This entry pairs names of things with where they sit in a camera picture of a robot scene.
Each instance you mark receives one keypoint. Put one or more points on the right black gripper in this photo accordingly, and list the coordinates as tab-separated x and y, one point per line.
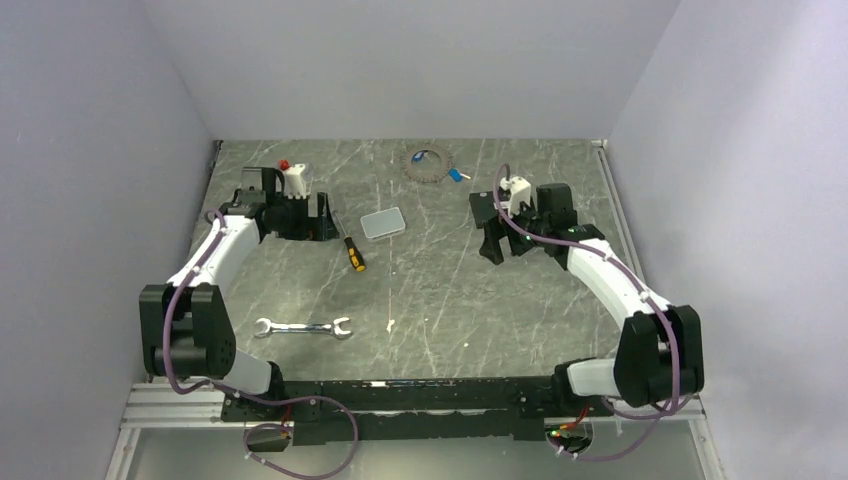
494	229

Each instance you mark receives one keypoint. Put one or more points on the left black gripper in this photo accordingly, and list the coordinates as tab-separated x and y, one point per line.
319	228

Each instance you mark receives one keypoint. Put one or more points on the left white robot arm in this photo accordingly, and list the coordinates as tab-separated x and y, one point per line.
186	330

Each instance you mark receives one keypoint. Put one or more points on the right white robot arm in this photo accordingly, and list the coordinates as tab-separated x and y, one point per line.
659	357

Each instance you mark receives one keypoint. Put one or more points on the black flat plate right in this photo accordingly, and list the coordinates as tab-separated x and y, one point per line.
483	209

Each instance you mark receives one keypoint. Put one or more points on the yellow black screwdriver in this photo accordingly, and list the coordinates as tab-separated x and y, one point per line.
354	255

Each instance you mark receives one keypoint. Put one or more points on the small grey white box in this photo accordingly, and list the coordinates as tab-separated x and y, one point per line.
383	223

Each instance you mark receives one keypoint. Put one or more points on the silver open-end wrench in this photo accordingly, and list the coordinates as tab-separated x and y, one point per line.
335	328

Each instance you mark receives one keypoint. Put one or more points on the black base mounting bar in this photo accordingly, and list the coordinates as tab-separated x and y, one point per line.
520	408

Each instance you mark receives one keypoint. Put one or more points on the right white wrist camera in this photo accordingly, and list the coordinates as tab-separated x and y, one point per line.
515	195

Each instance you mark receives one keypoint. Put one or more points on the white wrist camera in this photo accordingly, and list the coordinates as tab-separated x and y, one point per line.
515	195
297	179

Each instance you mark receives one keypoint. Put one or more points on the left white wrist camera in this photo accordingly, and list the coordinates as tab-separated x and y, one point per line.
297	179

